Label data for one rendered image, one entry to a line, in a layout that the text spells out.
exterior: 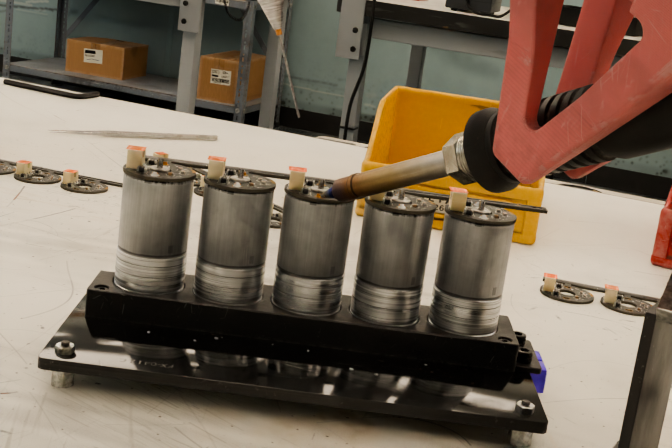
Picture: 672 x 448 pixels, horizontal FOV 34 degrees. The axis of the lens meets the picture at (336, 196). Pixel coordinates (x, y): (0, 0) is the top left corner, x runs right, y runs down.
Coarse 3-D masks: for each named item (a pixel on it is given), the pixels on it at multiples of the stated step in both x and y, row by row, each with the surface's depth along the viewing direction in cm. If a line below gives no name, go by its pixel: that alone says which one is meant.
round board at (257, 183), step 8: (248, 176) 38; (256, 176) 39; (208, 184) 37; (216, 184) 37; (224, 184) 37; (232, 184) 37; (248, 184) 37; (256, 184) 37; (264, 184) 37; (272, 184) 38; (248, 192) 37; (256, 192) 37; (264, 192) 37
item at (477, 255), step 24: (456, 240) 37; (480, 240) 37; (504, 240) 37; (456, 264) 37; (480, 264) 37; (504, 264) 37; (456, 288) 37; (480, 288) 37; (432, 312) 38; (456, 312) 37; (480, 312) 37; (480, 336) 38
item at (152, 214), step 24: (168, 168) 38; (144, 192) 37; (168, 192) 37; (192, 192) 38; (120, 216) 38; (144, 216) 37; (168, 216) 37; (120, 240) 38; (144, 240) 37; (168, 240) 37; (120, 264) 38; (144, 264) 37; (168, 264) 37; (144, 288) 37; (168, 288) 38
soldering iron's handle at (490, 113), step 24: (552, 96) 29; (576, 96) 28; (480, 120) 31; (648, 120) 27; (480, 144) 30; (600, 144) 28; (624, 144) 27; (648, 144) 27; (480, 168) 30; (504, 168) 30; (576, 168) 30
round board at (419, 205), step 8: (392, 192) 38; (368, 200) 37; (384, 200) 37; (416, 200) 38; (424, 200) 38; (384, 208) 37; (392, 208) 37; (400, 208) 37; (408, 208) 37; (416, 208) 37; (424, 208) 37; (432, 208) 37
